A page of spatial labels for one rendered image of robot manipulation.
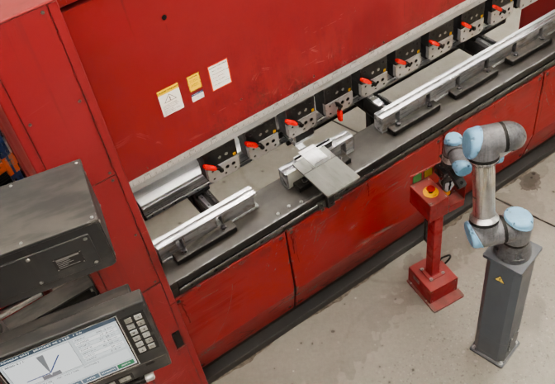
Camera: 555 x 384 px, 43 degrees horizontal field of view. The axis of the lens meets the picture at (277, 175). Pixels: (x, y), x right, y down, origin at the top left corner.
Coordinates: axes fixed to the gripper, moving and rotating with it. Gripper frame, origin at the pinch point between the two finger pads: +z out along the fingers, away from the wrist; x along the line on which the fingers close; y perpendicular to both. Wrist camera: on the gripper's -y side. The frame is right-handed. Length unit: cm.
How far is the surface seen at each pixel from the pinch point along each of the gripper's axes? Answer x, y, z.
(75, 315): 166, -33, -90
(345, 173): 46, 17, -25
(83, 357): 170, -37, -76
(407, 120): -2.2, 36.8, -14.0
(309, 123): 52, 36, -44
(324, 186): 57, 15, -26
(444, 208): 6.9, -6.5, 1.6
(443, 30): -26, 45, -53
